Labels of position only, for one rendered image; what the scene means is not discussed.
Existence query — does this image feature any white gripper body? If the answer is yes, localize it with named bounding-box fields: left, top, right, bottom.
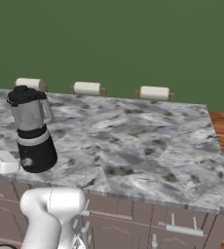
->
left=0, top=150, right=21, bottom=176

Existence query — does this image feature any black and grey blender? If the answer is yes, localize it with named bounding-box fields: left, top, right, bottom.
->
left=8, top=96, right=58, bottom=174

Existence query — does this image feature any black blender lid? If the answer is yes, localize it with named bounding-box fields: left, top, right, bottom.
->
left=6, top=85, right=48, bottom=108

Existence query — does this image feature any brown island cupboard door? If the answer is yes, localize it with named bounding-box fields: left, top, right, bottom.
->
left=0, top=176, right=32, bottom=245
left=83, top=194, right=153, bottom=249

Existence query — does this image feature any white cushioned wooden stool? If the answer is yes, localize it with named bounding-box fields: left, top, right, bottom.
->
left=134, top=85, right=175, bottom=103
left=14, top=77, right=49, bottom=93
left=70, top=81, right=107, bottom=97

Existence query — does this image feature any brown island drawer front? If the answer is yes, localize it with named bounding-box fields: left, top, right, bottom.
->
left=149, top=204, right=224, bottom=249

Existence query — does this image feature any silver cupboard door handle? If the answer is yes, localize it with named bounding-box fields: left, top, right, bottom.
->
left=72, top=198, right=93, bottom=249
left=150, top=232, right=159, bottom=249

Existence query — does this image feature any silver drawer handle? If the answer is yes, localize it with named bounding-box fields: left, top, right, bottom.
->
left=165, top=212, right=205, bottom=238

